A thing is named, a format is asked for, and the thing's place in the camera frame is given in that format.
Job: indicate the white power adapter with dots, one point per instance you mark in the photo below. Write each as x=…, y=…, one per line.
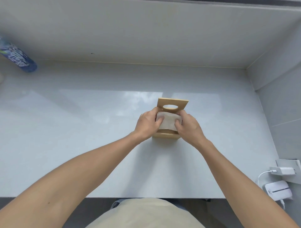
x=283, y=170

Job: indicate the person's right thumb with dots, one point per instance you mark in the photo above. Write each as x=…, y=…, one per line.
x=178, y=125

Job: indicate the brown paper bag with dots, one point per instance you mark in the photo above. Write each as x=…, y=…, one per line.
x=172, y=103

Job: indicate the white tissue pack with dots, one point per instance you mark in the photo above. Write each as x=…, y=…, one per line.
x=169, y=121

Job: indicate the person's left hand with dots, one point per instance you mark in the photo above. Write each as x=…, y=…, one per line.
x=145, y=125

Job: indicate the blue jeans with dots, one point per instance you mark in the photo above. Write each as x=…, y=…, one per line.
x=117, y=203

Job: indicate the blue plastic bottle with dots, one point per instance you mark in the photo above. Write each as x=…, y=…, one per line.
x=17, y=57

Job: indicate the person's right forearm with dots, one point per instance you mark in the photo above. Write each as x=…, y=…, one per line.
x=237, y=183

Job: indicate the person's right hand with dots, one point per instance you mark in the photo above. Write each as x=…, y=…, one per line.
x=191, y=129

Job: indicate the beige shirt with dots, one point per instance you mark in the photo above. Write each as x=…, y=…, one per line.
x=143, y=215

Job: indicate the grey wall socket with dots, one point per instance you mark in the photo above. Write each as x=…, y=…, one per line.
x=291, y=173

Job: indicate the person's left thumb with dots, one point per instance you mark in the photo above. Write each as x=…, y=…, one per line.
x=159, y=121

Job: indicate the white small device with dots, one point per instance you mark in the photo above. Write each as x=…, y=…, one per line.
x=278, y=190

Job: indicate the person's left forearm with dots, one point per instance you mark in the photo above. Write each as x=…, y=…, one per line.
x=68, y=185

